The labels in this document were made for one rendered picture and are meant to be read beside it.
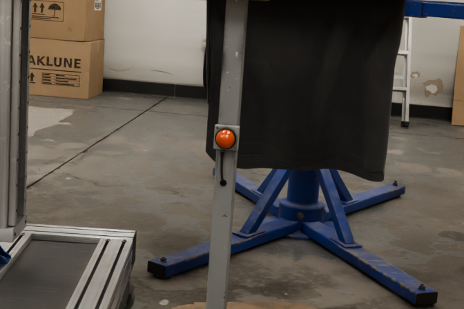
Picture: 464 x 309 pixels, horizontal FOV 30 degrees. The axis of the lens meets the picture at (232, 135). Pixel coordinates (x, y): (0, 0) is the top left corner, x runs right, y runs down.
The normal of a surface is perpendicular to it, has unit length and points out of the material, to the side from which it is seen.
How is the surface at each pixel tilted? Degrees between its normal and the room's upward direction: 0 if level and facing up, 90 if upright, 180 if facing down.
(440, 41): 90
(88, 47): 90
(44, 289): 0
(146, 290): 0
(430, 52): 90
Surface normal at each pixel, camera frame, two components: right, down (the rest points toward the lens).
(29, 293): 0.07, -0.98
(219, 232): -0.13, 0.17
